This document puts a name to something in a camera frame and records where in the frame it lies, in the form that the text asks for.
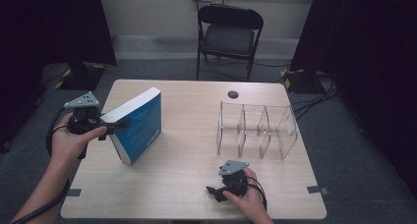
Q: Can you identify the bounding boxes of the black stand base yellow stripes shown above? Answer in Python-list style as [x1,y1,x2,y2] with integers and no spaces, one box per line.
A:
[279,68,326,94]
[40,60,107,91]

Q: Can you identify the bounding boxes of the hand-held gripper cable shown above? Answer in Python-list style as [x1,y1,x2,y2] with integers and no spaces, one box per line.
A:
[9,107,83,224]
[247,176,268,212]

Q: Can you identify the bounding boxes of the clear acrylic book rack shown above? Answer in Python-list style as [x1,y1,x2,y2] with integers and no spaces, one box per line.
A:
[215,100,299,161]

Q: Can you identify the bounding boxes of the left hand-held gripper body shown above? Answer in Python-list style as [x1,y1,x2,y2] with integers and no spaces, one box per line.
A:
[63,91,107,135]

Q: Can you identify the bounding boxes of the left hand-held gripper cable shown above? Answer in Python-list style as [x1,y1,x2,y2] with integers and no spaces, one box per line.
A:
[9,107,83,224]

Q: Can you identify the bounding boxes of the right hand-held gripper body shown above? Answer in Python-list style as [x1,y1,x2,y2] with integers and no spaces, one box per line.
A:
[218,160,250,197]

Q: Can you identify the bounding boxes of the blue book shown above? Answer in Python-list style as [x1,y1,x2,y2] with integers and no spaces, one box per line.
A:
[99,86,162,166]

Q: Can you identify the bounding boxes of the person's right hand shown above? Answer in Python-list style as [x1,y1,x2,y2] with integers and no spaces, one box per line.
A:
[222,167,273,224]

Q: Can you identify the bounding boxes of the black curtain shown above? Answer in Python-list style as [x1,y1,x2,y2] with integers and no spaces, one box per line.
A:
[289,0,417,198]
[0,0,118,153]

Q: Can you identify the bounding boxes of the person's left hand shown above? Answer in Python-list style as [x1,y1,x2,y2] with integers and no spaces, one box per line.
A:
[50,112,108,169]

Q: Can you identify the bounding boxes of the black folding chair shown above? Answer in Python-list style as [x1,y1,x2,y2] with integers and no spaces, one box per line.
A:
[196,3,265,83]

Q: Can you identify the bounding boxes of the right hand-held gripper cable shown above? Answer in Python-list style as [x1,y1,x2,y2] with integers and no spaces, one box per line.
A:
[247,176,268,212]

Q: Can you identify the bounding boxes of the black floor cables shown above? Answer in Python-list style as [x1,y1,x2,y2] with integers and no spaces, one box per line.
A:
[291,72,340,122]

